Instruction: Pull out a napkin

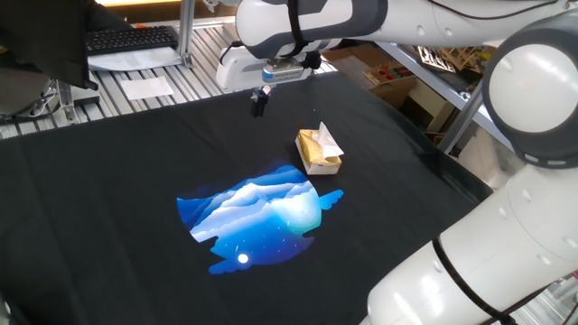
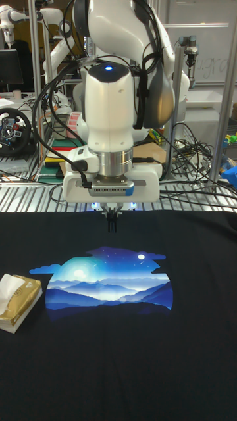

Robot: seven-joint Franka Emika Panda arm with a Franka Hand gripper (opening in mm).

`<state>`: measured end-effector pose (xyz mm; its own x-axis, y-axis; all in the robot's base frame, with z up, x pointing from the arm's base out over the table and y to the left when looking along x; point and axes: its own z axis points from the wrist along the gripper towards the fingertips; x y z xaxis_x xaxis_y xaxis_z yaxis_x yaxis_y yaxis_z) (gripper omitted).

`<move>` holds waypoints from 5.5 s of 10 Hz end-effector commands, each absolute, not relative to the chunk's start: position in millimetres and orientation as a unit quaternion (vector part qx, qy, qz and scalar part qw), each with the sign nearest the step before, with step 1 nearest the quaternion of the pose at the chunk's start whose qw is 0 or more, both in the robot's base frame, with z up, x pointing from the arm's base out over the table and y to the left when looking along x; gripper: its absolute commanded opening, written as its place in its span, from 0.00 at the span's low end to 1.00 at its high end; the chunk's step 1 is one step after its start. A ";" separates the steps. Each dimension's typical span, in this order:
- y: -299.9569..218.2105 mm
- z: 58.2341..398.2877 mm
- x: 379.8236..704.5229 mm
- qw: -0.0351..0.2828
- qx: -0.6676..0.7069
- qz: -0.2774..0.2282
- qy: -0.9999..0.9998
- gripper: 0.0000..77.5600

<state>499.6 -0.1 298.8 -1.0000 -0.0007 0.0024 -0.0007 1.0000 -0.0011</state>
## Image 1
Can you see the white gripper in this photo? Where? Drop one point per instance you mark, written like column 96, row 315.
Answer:
column 239, row 67

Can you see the gold tissue pack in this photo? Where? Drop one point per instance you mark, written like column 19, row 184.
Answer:
column 311, row 155

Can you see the white napkin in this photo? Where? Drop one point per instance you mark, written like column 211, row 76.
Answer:
column 327, row 142

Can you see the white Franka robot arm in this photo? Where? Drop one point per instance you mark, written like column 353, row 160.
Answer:
column 496, row 253

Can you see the brown cardboard box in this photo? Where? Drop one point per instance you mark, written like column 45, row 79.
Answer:
column 352, row 61

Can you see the small white paper sheet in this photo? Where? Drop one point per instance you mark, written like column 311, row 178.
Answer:
column 146, row 88

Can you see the tray of coloured blocks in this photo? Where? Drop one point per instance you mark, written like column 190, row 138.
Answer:
column 388, row 73

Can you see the white paper stack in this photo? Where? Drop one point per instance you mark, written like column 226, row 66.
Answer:
column 135, row 59

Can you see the black keyboard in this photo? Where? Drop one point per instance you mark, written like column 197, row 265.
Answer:
column 131, row 39

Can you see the beige box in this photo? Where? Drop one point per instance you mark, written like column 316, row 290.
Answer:
column 429, row 108

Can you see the black cloth with blue print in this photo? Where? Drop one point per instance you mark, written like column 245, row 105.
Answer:
column 113, row 203

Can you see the wooden cutout sheets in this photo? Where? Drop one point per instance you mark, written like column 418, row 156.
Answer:
column 451, row 58

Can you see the black monitor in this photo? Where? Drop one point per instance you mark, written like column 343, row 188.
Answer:
column 45, row 40

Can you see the silver blue wrist mount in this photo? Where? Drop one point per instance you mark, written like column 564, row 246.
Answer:
column 282, row 72

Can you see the aluminium post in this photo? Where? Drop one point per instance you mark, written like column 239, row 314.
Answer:
column 186, row 27

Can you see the aluminium bracket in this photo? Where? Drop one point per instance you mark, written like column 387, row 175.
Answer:
column 66, row 101

